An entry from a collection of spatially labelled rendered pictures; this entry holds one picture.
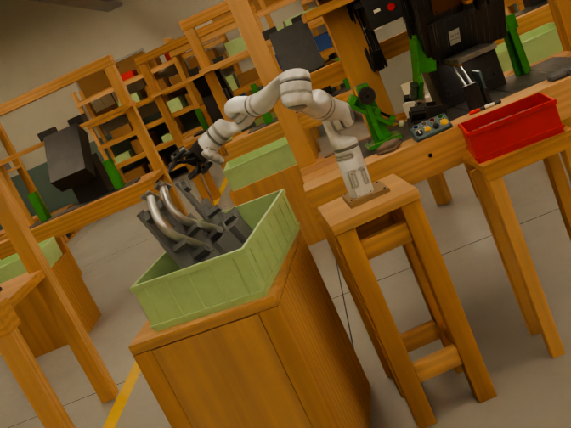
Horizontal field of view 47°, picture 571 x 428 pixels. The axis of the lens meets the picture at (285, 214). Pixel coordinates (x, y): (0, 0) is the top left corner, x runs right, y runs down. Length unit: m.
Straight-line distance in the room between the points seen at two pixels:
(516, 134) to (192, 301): 1.25
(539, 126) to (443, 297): 0.68
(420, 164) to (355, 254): 0.58
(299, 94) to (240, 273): 0.57
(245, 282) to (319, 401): 0.45
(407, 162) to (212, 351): 1.09
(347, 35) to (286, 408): 1.76
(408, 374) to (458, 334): 0.23
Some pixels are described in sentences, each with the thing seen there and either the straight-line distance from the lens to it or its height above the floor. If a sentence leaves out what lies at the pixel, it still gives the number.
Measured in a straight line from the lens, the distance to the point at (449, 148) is 2.68.
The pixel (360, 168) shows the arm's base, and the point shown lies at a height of 0.96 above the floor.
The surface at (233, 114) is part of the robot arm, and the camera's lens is 2.14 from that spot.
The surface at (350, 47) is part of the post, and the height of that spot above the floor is 1.31.
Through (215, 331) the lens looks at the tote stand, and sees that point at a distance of 2.10.
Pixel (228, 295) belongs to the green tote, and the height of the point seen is 0.83.
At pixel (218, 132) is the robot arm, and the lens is 2.18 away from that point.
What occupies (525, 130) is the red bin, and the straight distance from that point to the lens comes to 2.44.
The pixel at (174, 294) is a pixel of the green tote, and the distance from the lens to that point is 2.12.
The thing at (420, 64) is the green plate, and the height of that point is 1.15.
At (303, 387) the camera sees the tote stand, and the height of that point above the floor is 0.47.
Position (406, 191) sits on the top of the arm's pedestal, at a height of 0.85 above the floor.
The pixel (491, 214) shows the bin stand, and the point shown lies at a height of 0.55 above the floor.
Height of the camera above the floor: 1.46
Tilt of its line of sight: 13 degrees down
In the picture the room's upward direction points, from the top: 24 degrees counter-clockwise
